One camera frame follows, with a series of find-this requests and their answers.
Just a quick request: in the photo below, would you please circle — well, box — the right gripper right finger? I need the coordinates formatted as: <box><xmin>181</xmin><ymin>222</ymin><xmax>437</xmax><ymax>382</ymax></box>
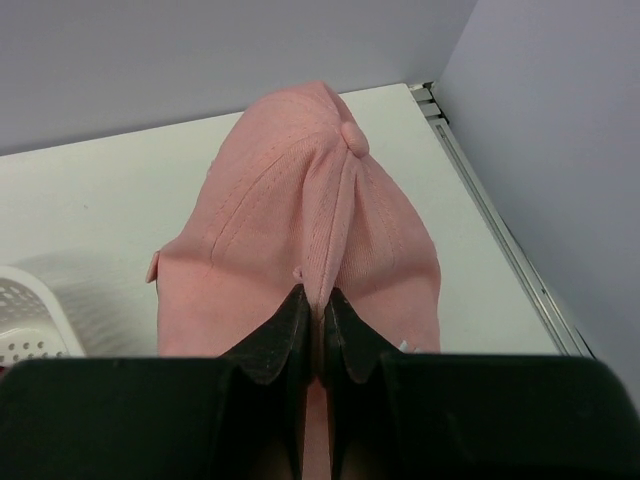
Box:
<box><xmin>324</xmin><ymin>288</ymin><xmax>399</xmax><ymax>479</ymax></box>

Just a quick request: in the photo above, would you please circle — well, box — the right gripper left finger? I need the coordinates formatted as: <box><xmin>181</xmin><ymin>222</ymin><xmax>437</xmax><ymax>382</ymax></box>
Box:
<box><xmin>214</xmin><ymin>285</ymin><xmax>311</xmax><ymax>479</ymax></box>

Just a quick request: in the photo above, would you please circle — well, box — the pink baseball cap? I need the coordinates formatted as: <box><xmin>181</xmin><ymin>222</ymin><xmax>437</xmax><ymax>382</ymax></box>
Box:
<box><xmin>145</xmin><ymin>80</ymin><xmax>442</xmax><ymax>480</ymax></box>

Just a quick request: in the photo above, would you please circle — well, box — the white plastic basket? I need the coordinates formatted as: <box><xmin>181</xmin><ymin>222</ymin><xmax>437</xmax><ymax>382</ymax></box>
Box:
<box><xmin>0</xmin><ymin>266</ymin><xmax>86</xmax><ymax>368</ymax></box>

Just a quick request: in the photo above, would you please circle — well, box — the aluminium rail frame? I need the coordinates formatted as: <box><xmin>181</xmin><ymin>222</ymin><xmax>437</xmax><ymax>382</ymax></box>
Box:
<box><xmin>409</xmin><ymin>83</ymin><xmax>593</xmax><ymax>358</ymax></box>

